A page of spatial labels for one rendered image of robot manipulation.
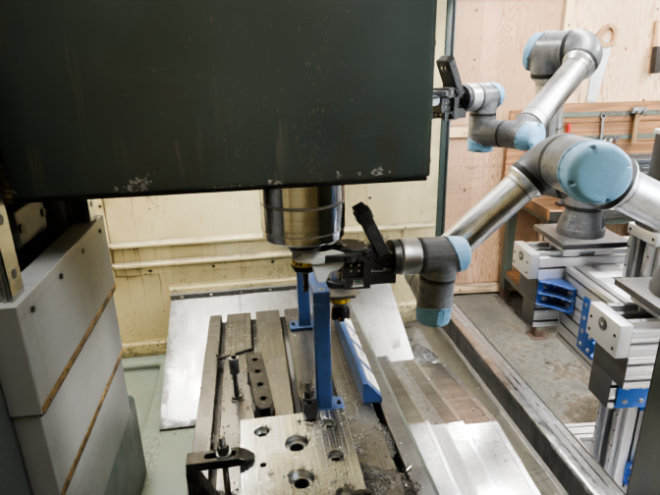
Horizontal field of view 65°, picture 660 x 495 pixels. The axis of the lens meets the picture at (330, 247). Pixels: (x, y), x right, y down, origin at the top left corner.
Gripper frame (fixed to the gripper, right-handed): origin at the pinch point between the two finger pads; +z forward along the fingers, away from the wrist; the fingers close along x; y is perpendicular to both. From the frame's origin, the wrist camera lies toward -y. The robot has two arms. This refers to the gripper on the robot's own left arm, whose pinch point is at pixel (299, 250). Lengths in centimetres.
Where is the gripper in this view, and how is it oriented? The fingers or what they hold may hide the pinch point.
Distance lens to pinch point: 100.4
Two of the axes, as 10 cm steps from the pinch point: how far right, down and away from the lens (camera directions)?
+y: -0.3, 9.4, 3.3
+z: -9.7, 0.4, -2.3
